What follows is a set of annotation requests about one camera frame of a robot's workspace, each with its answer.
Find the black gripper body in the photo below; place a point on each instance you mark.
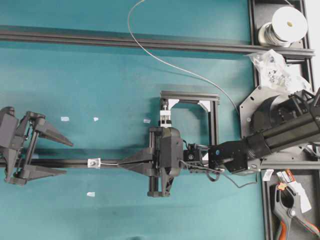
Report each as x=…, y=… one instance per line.
x=168, y=152

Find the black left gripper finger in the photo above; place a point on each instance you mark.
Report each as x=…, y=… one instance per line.
x=145, y=169

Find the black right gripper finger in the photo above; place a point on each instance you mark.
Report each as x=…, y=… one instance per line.
x=142, y=156

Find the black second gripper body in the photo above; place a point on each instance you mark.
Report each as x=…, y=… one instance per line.
x=13, y=134

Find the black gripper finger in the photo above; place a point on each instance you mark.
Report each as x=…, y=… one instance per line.
x=37, y=172
x=47, y=131

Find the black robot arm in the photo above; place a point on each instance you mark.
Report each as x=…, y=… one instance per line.
x=278, y=122

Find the silver metal fitting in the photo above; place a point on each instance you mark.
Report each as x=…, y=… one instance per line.
x=94, y=163

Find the white clamp block fixture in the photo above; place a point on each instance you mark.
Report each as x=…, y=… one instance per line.
x=165, y=114

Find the orange black spring clamp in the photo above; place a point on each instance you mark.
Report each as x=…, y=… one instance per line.
x=286, y=206

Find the clear plastic parts bag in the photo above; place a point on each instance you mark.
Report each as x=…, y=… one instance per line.
x=274, y=73

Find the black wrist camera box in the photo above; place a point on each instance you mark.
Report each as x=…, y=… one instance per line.
x=192, y=154

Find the black aluminium extrusion rail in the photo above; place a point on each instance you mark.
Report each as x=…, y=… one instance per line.
x=31, y=34
x=66, y=163

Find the small black extrusion frame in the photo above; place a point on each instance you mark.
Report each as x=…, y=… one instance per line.
x=194, y=111

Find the white wire spool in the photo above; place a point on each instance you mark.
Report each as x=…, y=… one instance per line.
x=287, y=26

